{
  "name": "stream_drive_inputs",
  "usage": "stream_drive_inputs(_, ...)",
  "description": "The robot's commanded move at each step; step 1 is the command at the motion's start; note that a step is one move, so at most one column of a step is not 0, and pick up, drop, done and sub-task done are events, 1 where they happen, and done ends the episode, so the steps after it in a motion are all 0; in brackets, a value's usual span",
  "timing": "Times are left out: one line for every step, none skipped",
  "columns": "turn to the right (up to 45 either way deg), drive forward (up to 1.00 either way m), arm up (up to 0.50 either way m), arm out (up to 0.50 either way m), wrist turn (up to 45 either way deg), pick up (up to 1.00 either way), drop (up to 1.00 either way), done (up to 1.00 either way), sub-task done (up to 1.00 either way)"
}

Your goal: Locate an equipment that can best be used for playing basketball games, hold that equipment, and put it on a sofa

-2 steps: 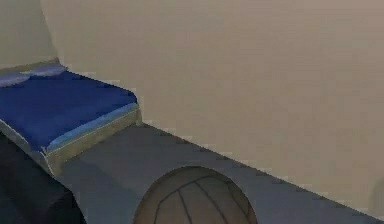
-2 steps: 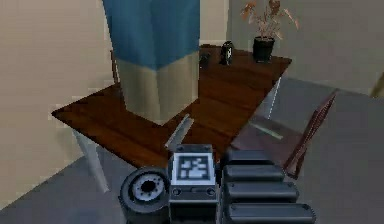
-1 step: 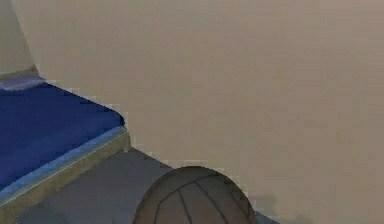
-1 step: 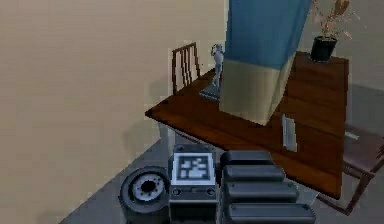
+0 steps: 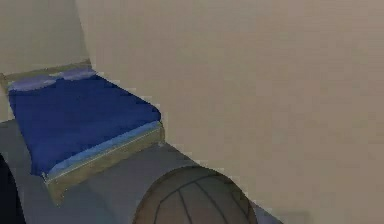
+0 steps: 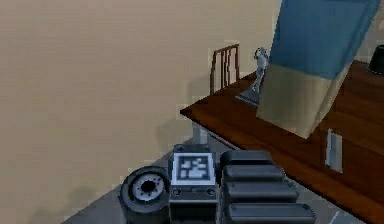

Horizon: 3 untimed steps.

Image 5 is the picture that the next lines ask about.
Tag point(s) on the brown basketball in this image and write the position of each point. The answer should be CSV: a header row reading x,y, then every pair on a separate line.
x,y
195,200

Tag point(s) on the bed with blue blanket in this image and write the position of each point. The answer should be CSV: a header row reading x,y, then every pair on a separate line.
x,y
83,120

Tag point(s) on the pale blue pillow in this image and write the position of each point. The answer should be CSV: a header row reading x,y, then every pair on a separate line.
x,y
31,83
77,73

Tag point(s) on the dark blue rounded object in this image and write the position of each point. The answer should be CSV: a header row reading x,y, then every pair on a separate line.
x,y
8,196

